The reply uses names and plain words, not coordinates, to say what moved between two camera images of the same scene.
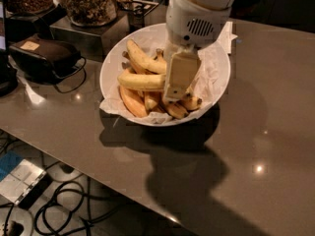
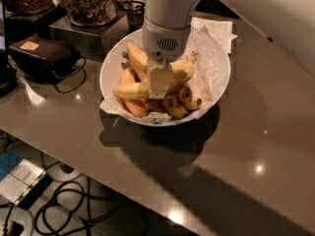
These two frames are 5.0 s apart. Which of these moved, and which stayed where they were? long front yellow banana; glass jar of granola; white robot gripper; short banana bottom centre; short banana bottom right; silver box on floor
Moved: long front yellow banana; white robot gripper
Stayed: short banana bottom centre; short banana bottom right; glass jar of granola; silver box on floor
